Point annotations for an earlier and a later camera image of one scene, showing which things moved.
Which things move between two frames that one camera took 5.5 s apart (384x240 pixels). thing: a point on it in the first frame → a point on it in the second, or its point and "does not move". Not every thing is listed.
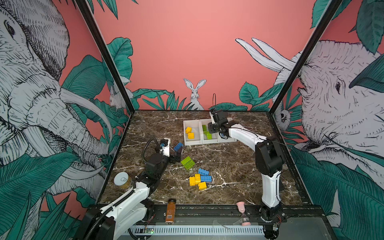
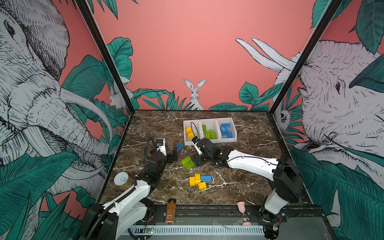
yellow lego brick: x=192 y=181 does not move
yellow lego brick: x=197 y=179 does not move
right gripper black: x=211 y=125 → x=197 y=160
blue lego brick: x=178 y=146 does not move
